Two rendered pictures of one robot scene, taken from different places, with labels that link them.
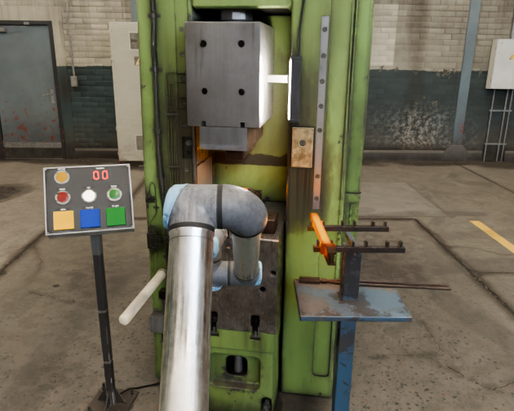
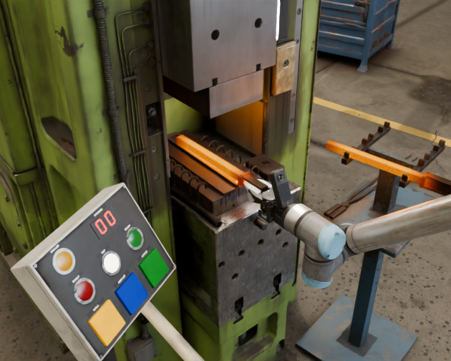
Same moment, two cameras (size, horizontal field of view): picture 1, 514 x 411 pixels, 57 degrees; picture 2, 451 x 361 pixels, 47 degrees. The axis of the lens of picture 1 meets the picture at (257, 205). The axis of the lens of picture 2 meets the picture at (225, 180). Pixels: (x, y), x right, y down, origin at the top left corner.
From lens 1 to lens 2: 1.60 m
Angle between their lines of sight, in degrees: 46
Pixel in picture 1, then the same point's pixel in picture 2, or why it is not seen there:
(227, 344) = (250, 320)
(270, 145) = not seen: hidden behind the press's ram
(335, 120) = (309, 24)
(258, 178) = (170, 114)
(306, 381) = not seen: hidden behind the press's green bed
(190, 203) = not seen: outside the picture
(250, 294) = (275, 257)
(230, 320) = (255, 296)
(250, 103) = (267, 35)
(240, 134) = (255, 81)
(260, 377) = (277, 327)
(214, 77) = (228, 11)
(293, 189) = (272, 120)
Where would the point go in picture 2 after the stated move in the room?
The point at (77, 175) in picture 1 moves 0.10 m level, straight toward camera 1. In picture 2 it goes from (80, 243) to (119, 253)
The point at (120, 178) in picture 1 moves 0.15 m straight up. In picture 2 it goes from (127, 210) to (119, 160)
